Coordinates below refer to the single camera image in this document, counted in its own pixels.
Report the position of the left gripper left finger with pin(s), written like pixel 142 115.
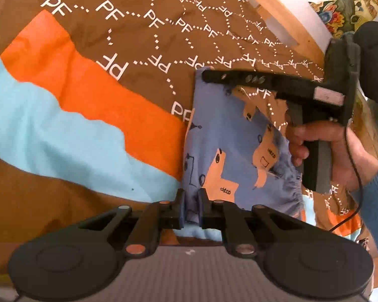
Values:
pixel 145 235

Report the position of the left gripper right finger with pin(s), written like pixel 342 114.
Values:
pixel 227 217

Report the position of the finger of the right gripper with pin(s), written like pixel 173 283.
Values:
pixel 254 79

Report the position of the blue orange patterned pants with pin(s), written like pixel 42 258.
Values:
pixel 237 155

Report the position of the person's right hand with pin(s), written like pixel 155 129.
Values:
pixel 346 149

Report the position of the black bag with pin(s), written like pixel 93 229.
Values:
pixel 367 38

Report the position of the colourful floral fabric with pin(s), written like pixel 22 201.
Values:
pixel 345 16

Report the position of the brown PF patterned blanket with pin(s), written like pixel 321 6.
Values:
pixel 95 101

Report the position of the wooden bed frame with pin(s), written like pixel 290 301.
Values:
pixel 297 25

